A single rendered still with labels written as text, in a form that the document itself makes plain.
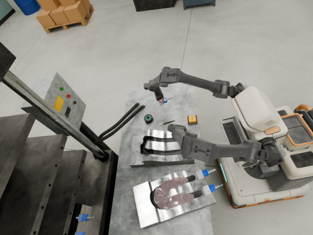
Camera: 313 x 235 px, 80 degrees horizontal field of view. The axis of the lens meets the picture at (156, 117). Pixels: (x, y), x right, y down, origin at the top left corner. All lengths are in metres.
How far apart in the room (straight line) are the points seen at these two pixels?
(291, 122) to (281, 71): 1.74
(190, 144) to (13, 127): 0.92
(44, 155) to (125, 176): 0.61
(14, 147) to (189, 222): 1.10
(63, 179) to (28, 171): 0.26
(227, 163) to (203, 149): 1.32
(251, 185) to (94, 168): 1.41
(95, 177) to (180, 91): 1.10
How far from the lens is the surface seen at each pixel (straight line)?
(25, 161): 1.45
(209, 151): 0.73
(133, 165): 1.52
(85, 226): 1.61
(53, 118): 1.23
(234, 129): 1.34
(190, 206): 1.33
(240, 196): 1.98
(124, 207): 1.52
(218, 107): 2.72
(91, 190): 1.69
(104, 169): 1.69
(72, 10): 5.55
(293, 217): 2.35
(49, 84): 1.45
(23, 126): 1.20
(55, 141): 1.37
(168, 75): 1.07
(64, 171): 1.55
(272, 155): 1.10
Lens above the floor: 2.20
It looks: 54 degrees down
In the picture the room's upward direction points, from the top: 22 degrees counter-clockwise
